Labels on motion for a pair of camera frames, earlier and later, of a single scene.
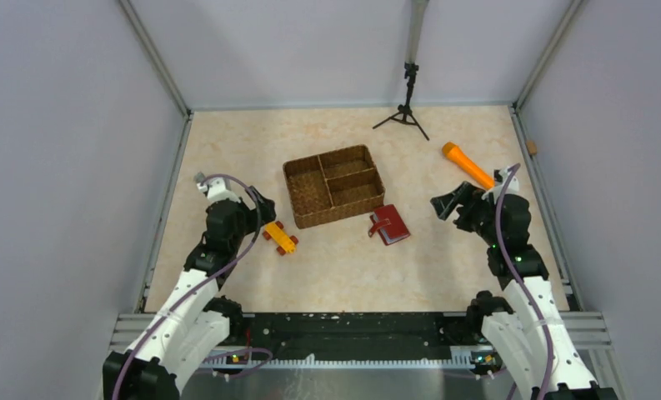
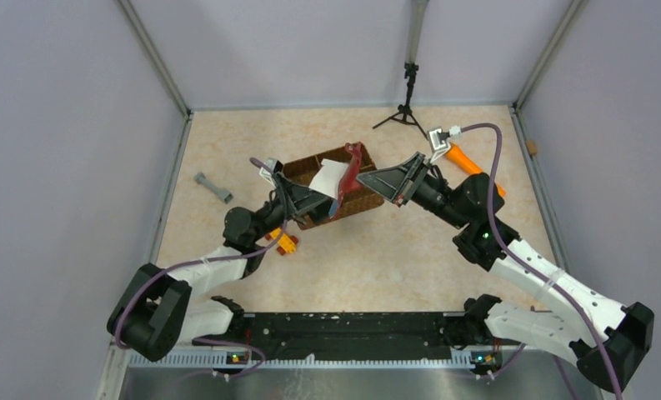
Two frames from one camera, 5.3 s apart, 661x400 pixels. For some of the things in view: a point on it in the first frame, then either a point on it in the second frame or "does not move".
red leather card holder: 388,222 -> 349,178
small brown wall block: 532,147 does not move
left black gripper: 262,207 -> 285,193
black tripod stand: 405,114 does not move
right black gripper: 462,202 -> 412,180
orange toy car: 274,232 does not move
